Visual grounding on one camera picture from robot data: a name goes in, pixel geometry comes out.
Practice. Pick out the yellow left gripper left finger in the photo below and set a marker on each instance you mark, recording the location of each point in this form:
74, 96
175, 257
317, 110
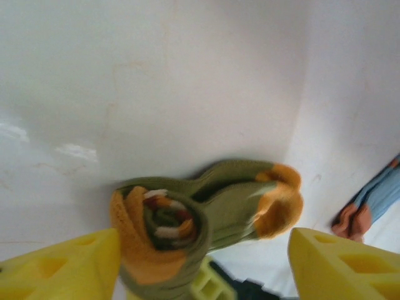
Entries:
62, 275

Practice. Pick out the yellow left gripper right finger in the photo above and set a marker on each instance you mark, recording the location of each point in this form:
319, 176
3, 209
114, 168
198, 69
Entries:
343, 275

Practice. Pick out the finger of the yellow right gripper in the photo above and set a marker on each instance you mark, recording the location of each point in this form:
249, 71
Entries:
209, 286

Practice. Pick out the brown item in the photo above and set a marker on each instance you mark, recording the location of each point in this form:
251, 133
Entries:
225, 215

